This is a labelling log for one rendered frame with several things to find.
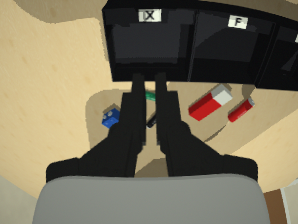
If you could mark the blue 9v battery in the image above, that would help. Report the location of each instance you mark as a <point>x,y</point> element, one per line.
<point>110,118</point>

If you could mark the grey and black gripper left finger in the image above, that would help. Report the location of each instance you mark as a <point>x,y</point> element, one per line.
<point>115,155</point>

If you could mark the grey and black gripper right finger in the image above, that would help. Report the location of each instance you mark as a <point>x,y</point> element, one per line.
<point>185,153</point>

